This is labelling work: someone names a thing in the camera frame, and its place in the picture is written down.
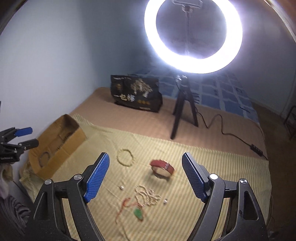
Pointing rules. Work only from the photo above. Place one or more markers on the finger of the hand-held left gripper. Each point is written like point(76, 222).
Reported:
point(24, 131)
point(31, 143)

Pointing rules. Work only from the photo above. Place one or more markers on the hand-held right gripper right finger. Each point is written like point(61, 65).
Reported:
point(194, 178)

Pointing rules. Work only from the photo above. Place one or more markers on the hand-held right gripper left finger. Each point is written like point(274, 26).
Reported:
point(98, 178)

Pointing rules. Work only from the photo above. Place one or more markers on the cardboard box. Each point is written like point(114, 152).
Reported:
point(64, 157)

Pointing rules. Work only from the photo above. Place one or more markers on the person's left hand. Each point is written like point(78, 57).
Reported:
point(6, 172)

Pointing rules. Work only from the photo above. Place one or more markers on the dark bangle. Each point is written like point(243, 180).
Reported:
point(39, 159)

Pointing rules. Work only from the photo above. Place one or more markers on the yellow striped cloth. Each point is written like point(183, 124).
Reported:
point(219, 153)

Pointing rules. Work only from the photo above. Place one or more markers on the dark striped clothing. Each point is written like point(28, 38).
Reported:
point(16, 215)

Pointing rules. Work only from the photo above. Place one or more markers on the black tripod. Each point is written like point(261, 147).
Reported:
point(179, 111)

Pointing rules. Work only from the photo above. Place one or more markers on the brown bed sheet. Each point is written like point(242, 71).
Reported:
point(143, 122)

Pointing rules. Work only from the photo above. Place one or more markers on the blue plaid blanket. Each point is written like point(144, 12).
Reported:
point(219, 97)

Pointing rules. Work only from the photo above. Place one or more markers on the black printed bag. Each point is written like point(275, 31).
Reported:
point(129, 97)

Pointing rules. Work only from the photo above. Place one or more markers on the black phone holder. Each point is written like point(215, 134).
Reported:
point(187, 3)

